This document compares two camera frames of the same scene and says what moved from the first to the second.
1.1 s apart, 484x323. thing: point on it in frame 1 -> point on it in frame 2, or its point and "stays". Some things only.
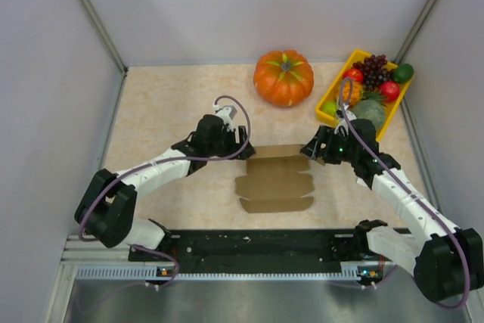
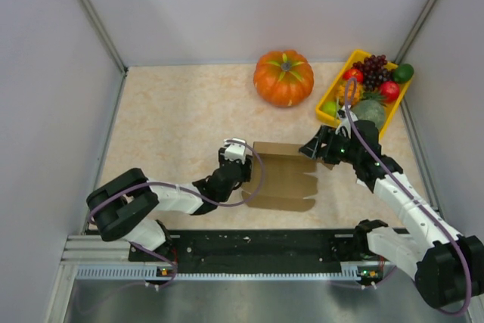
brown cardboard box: (276, 180) stays
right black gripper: (314, 150) stays
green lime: (329, 107) stays
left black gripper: (235, 147) -> (245, 175)
